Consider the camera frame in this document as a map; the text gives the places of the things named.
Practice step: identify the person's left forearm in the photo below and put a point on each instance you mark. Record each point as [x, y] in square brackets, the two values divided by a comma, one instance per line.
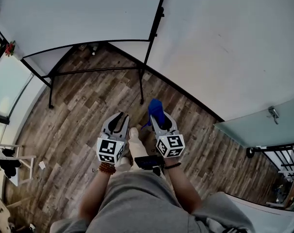
[94, 193]

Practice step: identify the person in white shirt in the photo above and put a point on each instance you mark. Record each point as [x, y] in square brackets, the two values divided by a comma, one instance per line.
[142, 203]

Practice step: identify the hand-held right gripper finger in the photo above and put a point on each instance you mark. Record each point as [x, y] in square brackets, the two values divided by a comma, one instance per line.
[155, 127]
[171, 125]

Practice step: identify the white wooden chair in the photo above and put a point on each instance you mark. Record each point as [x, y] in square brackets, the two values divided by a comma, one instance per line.
[25, 158]

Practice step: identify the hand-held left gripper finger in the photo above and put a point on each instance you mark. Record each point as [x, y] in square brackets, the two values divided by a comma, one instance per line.
[125, 130]
[107, 125]

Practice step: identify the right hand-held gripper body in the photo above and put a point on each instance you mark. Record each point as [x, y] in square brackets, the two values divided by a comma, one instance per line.
[172, 144]

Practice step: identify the blue wiping cloth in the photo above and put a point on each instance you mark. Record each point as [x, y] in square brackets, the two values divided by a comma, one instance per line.
[155, 109]

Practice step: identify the red flowers in white holder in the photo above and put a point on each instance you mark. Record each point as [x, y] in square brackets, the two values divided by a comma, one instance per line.
[10, 48]

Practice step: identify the white paper scrap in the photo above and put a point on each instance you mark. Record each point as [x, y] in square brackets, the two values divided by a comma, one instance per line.
[42, 165]

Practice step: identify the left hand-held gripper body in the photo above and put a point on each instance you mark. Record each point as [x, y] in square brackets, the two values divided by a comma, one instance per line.
[108, 148]

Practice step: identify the white power plug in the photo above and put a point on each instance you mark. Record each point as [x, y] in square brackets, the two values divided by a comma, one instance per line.
[94, 49]

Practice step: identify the cluttered wooden workbench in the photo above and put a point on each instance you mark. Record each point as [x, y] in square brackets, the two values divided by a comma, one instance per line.
[290, 193]

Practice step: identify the black metal cart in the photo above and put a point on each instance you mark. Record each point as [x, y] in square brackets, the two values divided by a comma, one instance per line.
[280, 152]

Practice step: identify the person's right forearm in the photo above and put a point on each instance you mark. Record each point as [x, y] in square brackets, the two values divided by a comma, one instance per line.
[183, 190]

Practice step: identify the black cloth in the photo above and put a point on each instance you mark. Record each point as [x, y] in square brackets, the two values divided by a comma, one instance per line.
[9, 165]

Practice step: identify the frosted glass door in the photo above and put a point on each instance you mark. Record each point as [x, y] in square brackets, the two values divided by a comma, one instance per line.
[258, 127]

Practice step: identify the black waist-worn device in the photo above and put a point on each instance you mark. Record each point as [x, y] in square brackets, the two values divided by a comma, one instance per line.
[149, 161]

